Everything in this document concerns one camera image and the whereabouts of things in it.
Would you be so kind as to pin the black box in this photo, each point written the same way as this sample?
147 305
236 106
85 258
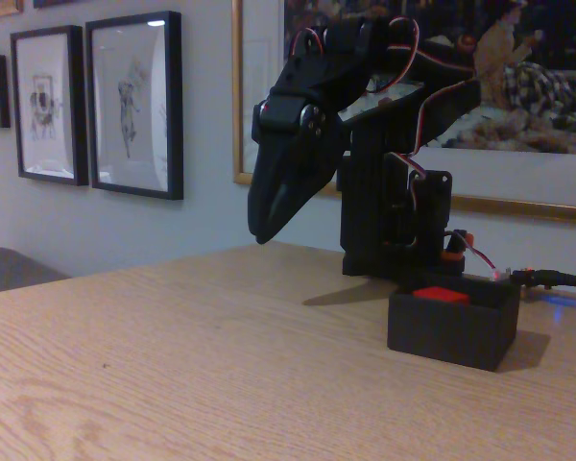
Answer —
441 336

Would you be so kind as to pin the dark picture frame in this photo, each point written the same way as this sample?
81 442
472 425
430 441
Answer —
57 2

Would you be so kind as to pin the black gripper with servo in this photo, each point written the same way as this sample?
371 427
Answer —
288 158

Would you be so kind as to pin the black-framed sketch with square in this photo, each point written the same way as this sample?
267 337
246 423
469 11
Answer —
43 149

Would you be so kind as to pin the orange black table clamp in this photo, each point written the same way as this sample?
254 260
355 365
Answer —
456 252

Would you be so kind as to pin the gold picture frame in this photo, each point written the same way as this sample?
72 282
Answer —
0 8

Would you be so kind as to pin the large gold-framed painting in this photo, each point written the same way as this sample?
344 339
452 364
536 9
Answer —
509 163

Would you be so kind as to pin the black-framed figure drawing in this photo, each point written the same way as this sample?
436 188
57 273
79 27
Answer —
120 158

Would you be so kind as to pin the red cube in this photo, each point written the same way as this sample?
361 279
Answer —
441 294

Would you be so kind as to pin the grey upholstered chair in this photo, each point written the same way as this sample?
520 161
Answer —
9 269

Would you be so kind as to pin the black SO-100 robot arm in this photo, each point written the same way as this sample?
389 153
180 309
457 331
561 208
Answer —
365 201

